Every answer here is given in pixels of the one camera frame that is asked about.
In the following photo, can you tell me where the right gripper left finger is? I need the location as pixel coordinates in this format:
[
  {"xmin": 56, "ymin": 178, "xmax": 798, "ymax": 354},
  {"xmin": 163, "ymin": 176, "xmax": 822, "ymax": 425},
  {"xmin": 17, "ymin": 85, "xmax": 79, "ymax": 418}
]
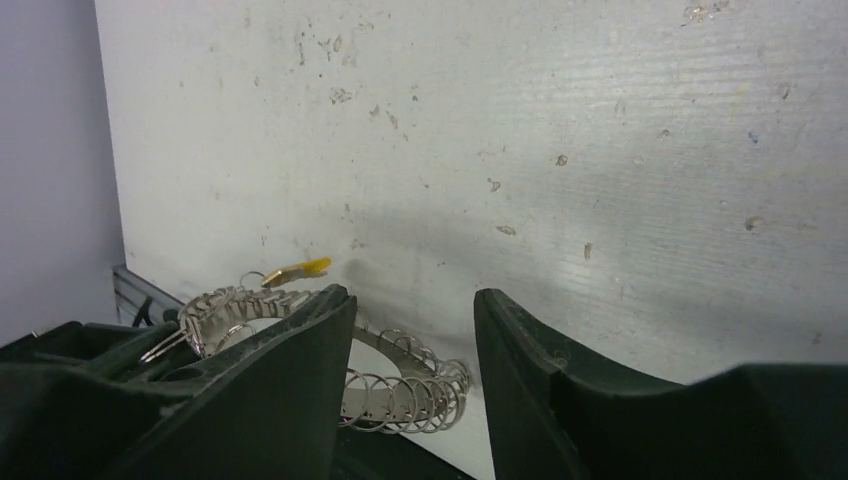
[{"xmin": 99, "ymin": 284, "xmax": 357, "ymax": 479}]

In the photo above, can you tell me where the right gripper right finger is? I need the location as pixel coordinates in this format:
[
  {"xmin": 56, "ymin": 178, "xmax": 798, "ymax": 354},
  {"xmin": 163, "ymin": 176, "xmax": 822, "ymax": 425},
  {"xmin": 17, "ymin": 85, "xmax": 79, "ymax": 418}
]
[{"xmin": 473, "ymin": 289, "xmax": 847, "ymax": 479}]

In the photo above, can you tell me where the aluminium frame rail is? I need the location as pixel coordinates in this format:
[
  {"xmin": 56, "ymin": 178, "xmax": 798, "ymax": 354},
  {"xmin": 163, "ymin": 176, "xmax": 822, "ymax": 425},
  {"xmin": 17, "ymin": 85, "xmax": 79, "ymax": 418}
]
[{"xmin": 112, "ymin": 265, "xmax": 183, "ymax": 328}]

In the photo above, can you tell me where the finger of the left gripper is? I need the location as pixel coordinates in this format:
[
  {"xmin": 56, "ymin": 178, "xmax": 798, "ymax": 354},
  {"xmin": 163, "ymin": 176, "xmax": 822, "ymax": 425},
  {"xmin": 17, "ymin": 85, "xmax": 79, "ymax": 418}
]
[{"xmin": 1, "ymin": 321, "xmax": 199, "ymax": 398}]

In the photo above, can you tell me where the metal disc with key rings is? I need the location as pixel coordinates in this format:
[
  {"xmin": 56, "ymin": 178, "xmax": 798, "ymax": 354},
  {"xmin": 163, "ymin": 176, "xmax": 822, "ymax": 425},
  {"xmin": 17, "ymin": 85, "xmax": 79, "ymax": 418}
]
[{"xmin": 177, "ymin": 274, "xmax": 471, "ymax": 434}]

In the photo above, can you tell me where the key with yellow tag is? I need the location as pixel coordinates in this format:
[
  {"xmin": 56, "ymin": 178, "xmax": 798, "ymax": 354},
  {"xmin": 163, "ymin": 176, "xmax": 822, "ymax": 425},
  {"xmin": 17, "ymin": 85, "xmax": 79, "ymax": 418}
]
[{"xmin": 260, "ymin": 257, "xmax": 332, "ymax": 288}]

